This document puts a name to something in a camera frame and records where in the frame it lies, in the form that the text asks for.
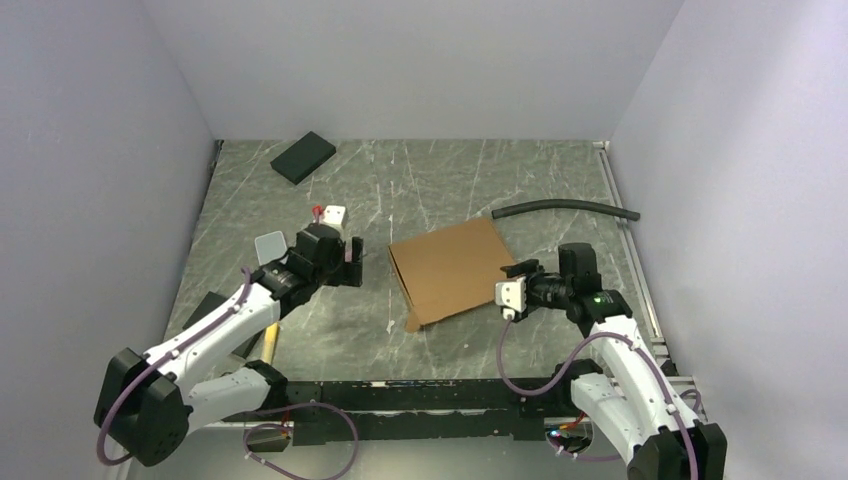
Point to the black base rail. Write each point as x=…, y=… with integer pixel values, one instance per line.
x=327, y=411

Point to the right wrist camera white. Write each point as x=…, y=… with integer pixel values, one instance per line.
x=510, y=297

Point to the black flat box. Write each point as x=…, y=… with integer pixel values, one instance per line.
x=303, y=157

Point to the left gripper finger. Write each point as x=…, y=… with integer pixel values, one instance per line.
x=356, y=248
x=349, y=274

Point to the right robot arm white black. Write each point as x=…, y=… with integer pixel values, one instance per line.
x=610, y=376

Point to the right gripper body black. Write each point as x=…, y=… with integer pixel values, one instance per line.
x=547, y=291

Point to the clear plastic lid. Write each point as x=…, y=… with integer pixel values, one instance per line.
x=270, y=247

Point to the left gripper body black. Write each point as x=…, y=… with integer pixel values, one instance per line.
x=325, y=271

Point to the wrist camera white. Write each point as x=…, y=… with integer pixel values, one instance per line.
x=334, y=216
x=510, y=297

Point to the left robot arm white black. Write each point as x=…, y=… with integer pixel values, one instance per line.
x=150, y=402

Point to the brown cardboard box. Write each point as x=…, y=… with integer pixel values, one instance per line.
x=449, y=271

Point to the black foam tube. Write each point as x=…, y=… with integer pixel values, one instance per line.
x=571, y=204

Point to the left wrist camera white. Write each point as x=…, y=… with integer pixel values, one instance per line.
x=334, y=216

